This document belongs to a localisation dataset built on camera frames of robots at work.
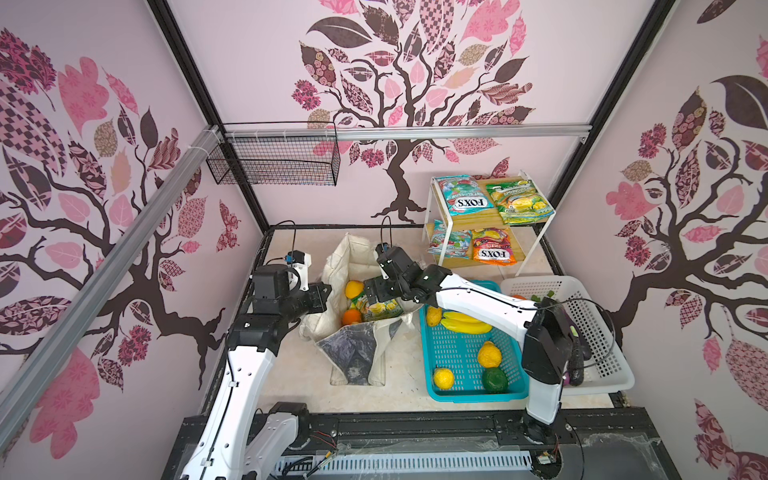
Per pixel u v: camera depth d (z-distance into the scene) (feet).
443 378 2.55
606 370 2.60
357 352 2.48
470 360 2.81
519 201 2.55
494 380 2.54
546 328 1.69
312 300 2.07
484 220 2.54
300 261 2.10
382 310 2.87
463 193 2.58
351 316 2.85
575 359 2.67
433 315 2.94
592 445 2.37
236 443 1.29
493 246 2.94
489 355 2.65
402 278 2.03
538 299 3.14
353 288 3.03
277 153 3.11
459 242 2.96
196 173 2.71
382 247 2.49
